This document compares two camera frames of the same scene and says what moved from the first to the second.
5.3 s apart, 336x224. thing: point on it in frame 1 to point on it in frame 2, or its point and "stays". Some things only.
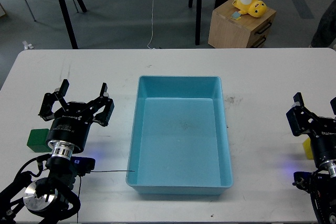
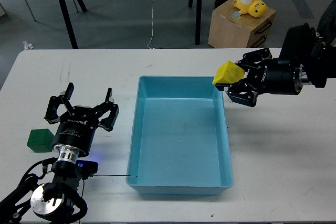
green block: x=37 y=140 stays
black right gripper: x=321 y=130 to x=281 y=76
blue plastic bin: x=179 y=142 stays
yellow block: x=307 y=146 to x=228 y=73
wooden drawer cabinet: x=249 y=32 stays
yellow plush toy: x=248 y=3 stays
